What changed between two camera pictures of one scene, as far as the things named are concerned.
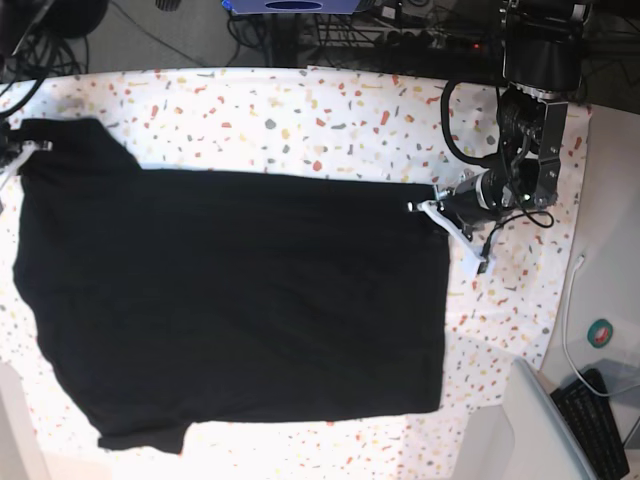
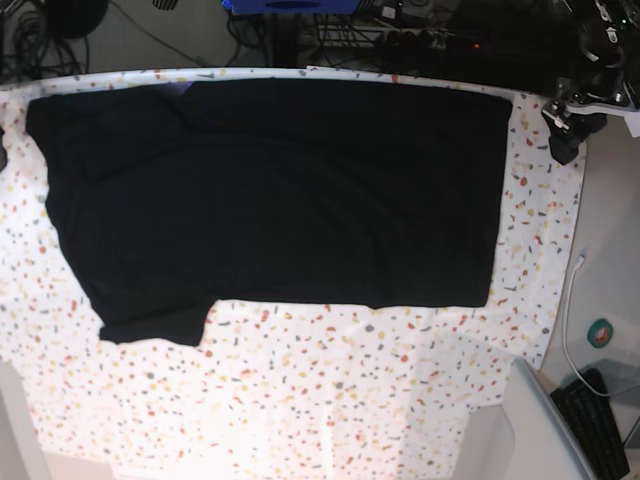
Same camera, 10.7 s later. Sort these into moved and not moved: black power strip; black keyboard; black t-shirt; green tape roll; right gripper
Moved: black t-shirt; right gripper
Not moved: black power strip; black keyboard; green tape roll
